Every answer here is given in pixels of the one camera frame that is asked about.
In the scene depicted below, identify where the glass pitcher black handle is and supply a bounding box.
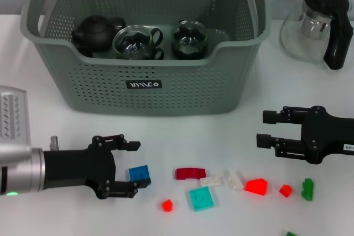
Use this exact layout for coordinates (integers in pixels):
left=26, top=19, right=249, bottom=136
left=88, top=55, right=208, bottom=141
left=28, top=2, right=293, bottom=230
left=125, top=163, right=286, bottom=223
left=279, top=0, right=354, bottom=71

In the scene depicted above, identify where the small red brick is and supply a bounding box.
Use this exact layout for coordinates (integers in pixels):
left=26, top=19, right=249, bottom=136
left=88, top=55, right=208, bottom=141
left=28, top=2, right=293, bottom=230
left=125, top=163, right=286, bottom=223
left=162, top=198, right=174, bottom=212
left=279, top=183, right=293, bottom=198

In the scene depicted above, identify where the dark red brick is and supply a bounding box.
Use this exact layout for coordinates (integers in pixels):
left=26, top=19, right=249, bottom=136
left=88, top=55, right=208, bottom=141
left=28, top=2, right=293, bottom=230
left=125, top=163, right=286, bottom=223
left=174, top=167, right=207, bottom=181

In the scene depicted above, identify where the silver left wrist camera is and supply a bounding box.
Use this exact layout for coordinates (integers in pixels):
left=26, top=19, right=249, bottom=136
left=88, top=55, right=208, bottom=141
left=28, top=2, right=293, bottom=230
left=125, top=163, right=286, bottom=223
left=0, top=85, right=32, bottom=154

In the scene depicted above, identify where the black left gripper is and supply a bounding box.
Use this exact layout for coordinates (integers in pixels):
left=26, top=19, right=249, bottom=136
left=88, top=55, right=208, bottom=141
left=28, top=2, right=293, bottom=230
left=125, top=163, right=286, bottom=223
left=43, top=133, right=152, bottom=200

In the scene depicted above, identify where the small black clay cup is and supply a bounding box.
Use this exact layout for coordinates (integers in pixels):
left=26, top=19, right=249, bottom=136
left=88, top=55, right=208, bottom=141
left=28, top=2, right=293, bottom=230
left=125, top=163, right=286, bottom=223
left=76, top=44, right=95, bottom=58

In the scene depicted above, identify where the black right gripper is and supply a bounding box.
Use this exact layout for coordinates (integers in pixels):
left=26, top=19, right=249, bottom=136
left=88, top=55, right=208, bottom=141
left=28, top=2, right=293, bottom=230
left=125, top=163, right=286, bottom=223
left=256, top=105, right=354, bottom=165

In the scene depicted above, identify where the translucent white brick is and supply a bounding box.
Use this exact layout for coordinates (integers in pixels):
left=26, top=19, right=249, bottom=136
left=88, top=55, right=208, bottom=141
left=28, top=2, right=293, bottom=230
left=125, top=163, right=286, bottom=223
left=223, top=169, right=246, bottom=192

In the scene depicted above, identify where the teal square brick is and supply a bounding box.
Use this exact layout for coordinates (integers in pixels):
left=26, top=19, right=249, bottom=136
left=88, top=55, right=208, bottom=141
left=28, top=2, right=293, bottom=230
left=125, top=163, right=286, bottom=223
left=189, top=186, right=215, bottom=212

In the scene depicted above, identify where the grey perforated storage basket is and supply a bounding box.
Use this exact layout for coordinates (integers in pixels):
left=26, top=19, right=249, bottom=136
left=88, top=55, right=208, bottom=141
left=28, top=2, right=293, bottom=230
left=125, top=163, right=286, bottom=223
left=20, top=0, right=273, bottom=117

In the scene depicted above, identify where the large red sloped brick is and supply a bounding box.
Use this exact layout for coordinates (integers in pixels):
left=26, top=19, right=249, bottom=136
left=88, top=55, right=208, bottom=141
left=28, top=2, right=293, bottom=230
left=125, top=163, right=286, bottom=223
left=244, top=178, right=268, bottom=197

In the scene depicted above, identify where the black clay teapot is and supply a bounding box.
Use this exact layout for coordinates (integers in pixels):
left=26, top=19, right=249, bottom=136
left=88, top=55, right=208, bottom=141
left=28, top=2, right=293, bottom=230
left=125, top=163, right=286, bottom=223
left=71, top=14, right=127, bottom=52

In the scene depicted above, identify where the silver left connector plug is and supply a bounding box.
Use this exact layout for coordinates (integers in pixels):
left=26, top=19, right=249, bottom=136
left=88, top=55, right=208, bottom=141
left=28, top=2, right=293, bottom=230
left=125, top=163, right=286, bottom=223
left=49, top=135, right=60, bottom=151

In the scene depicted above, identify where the blue square brick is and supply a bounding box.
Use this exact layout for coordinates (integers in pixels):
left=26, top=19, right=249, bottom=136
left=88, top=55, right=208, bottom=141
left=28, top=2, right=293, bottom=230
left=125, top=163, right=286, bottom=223
left=128, top=165, right=152, bottom=186

